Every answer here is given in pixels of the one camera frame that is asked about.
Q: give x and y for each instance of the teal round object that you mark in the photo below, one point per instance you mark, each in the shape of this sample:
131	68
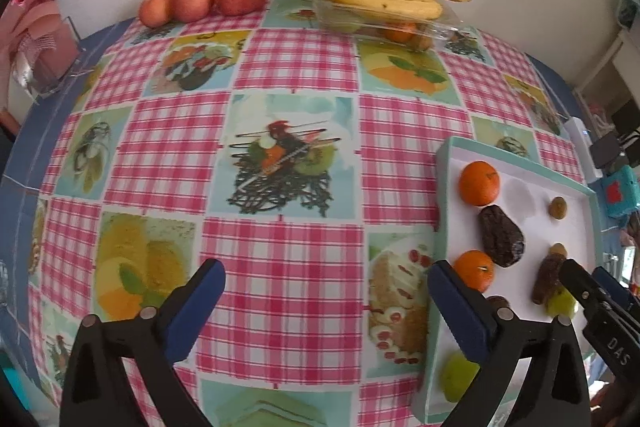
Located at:
627	9

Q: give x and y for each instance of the clear acrylic vase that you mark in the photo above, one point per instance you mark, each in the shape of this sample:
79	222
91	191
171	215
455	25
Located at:
50	67

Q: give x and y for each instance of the white tray with teal rim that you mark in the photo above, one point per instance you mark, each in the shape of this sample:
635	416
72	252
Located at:
530	202

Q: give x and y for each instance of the pink checkered tablecloth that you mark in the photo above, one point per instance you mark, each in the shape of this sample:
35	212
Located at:
290	257

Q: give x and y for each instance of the pink flower bouquet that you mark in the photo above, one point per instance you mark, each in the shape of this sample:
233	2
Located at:
40	17

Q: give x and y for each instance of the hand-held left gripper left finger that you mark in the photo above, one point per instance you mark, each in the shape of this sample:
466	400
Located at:
195	307

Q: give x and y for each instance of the orange tangerine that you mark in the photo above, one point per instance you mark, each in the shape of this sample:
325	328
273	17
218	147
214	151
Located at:
479	182
402	33
475	271

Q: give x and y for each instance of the clear plastic container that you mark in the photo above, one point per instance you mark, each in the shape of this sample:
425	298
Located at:
440	29

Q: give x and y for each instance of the white shelf unit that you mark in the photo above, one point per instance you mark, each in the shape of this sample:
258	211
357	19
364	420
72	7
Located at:
605	67

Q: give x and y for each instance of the teal device with red label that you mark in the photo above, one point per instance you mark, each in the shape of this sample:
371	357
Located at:
620	194

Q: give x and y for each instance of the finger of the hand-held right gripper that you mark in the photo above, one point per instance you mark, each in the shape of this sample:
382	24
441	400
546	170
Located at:
617	289
575	279

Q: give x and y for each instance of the elongated dark brown avocado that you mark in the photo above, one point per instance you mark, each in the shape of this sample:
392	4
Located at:
547	279

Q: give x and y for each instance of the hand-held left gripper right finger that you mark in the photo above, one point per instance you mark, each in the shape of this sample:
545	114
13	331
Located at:
457	307

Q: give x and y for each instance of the small brown fruit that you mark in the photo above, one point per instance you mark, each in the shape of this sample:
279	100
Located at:
557	249
556	208

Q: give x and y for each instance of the green mango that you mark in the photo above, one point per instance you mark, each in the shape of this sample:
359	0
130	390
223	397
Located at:
457	374
562	302

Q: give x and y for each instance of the black power adapter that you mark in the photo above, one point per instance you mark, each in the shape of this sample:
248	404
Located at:
607	149

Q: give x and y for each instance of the white power strip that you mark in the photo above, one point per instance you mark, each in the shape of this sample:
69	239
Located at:
580	134

